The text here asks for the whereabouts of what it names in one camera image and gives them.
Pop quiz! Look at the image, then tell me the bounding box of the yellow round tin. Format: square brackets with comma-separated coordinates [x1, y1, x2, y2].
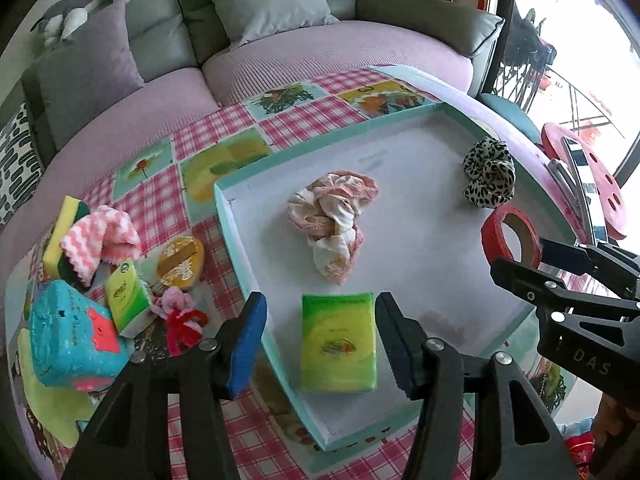
[156, 236, 206, 292]

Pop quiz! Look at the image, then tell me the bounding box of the pink wavy striped cloth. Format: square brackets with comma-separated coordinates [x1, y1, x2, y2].
[60, 205, 142, 288]

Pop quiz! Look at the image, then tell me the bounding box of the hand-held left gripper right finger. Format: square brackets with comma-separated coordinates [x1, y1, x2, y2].
[375, 291, 581, 480]

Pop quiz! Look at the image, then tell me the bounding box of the yellow-green cloth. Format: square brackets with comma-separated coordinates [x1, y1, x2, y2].
[17, 329, 98, 448]

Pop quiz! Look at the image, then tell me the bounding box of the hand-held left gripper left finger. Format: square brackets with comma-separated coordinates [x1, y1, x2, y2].
[60, 291, 268, 480]

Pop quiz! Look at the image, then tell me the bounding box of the reflective flat panel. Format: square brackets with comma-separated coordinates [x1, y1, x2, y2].
[559, 136, 609, 246]

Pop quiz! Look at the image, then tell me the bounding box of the pink checkered fruit tablecloth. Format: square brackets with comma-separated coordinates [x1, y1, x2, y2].
[10, 66, 571, 480]

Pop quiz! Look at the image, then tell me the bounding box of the large green tissue pack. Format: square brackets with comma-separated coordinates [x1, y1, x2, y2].
[300, 291, 378, 395]

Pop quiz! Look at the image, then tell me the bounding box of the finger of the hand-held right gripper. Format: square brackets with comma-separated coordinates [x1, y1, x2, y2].
[537, 238, 640, 292]
[490, 257, 640, 314]

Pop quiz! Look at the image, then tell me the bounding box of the purple cushion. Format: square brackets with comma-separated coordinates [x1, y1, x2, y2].
[35, 0, 146, 151]

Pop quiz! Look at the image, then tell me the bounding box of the black and white patterned cushion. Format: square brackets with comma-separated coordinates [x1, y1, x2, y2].
[0, 102, 46, 226]

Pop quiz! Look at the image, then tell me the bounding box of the dark clothes drying rack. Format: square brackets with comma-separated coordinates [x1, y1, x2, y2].
[500, 7, 557, 111]

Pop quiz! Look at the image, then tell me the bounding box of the pink and white crumpled cloth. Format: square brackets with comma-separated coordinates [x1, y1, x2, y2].
[286, 171, 379, 286]

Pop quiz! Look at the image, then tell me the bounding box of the grey and purple sofa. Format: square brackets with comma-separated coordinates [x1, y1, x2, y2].
[0, 0, 506, 261]

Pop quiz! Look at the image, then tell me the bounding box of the pink round stool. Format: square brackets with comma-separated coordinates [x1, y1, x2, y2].
[541, 122, 628, 241]

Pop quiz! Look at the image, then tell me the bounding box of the yellow and green sponge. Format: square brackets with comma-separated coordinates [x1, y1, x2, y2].
[42, 196, 91, 286]

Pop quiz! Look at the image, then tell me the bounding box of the teal-rimmed white cardboard tray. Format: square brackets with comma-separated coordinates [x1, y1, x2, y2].
[214, 101, 576, 453]

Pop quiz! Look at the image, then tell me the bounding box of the teal stool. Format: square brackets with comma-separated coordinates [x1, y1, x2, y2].
[477, 92, 543, 146]

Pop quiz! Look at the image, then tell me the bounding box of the leopard print scrunchie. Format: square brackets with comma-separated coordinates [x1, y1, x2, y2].
[462, 137, 517, 210]

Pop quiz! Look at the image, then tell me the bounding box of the small green tissue pack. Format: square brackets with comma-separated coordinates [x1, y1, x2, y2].
[103, 258, 157, 338]

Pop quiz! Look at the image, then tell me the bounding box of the grey cushion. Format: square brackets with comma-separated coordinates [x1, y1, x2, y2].
[201, 0, 341, 51]

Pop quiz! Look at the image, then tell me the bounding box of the red tape roll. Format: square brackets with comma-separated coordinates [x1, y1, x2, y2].
[481, 203, 542, 270]

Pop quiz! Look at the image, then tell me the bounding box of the pink and red hair tie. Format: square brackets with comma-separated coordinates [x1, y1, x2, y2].
[151, 287, 209, 356]

